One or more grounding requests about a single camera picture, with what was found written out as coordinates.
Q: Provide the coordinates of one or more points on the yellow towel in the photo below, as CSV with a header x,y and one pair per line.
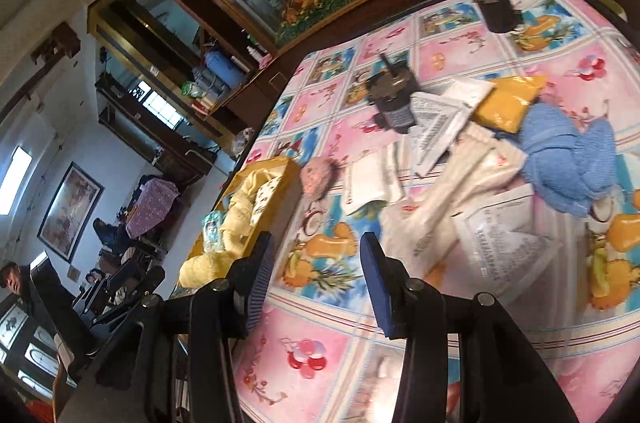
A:
x,y
205,270

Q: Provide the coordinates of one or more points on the plain white packet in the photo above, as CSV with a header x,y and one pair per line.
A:
x,y
467,92

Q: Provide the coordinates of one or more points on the large blue towel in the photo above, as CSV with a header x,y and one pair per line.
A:
x,y
570,153

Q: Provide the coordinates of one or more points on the white triangular printed packet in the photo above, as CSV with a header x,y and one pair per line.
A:
x,y
437,128

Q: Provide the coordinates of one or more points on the black jar with cork top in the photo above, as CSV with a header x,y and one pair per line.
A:
x,y
495,8

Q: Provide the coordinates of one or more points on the colourful printed tablecloth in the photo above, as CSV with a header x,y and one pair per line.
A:
x,y
325,333

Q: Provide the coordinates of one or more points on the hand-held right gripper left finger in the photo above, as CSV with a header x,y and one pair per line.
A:
x,y
260,288

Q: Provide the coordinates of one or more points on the table with purple cloth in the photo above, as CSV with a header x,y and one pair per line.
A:
x,y
150,203

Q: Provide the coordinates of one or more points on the black jar with stick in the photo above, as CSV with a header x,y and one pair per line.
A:
x,y
392,103

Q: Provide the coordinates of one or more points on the cardboard box with yellow tape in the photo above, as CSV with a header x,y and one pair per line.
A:
x,y
285,183

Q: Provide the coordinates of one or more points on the framed wall painting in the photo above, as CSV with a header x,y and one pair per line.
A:
x,y
70,213

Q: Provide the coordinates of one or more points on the teal tissue packet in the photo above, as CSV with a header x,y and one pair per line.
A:
x,y
217,230

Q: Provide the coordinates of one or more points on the blue bottles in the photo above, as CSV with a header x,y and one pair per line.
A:
x,y
222,68

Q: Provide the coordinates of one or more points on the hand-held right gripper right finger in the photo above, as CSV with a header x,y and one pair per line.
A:
x,y
374,288

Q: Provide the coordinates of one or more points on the yellow packet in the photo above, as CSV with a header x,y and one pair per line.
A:
x,y
510,103

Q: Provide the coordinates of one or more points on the brown wooden cabinet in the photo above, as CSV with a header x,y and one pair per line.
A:
x,y
260,78

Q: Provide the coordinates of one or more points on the pink fuzzy pouch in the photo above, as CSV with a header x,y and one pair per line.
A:
x,y
317,178

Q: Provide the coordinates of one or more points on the white lemon-print tissue packet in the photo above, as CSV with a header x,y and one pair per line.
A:
x,y
264,203

